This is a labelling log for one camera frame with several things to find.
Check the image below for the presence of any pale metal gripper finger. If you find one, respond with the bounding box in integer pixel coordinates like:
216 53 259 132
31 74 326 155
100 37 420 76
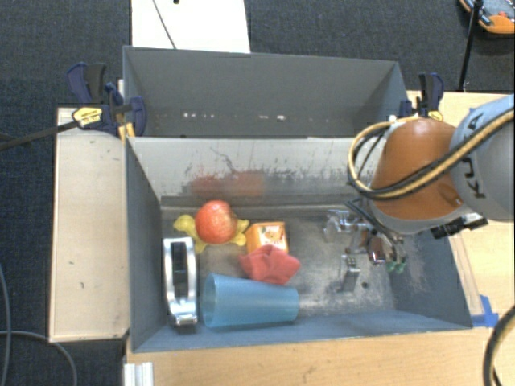
323 209 356 243
340 254 362 294

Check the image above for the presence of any grey metal bin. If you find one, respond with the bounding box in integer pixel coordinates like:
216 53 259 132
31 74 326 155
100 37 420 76
122 45 474 355

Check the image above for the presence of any orange juice box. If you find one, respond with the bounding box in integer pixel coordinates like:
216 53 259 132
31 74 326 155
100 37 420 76
245 220 290 256

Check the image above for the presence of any red cloth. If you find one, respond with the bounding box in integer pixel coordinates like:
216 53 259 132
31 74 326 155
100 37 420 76
237 244 302 286

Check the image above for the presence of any blue plastic cup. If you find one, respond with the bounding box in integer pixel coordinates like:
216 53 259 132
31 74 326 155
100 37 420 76
199 272 301 331

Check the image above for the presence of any red apple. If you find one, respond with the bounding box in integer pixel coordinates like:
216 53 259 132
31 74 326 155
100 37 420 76
194 199 239 244

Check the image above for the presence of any silver and black tape dispenser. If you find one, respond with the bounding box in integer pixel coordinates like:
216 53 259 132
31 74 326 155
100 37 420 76
162 236 200 329

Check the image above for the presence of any pale wood board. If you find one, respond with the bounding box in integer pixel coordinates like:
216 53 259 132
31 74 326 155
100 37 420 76
48 106 132 343

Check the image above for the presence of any black cylinder on white bracket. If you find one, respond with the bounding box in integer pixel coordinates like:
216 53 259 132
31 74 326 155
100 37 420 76
429 212 490 240

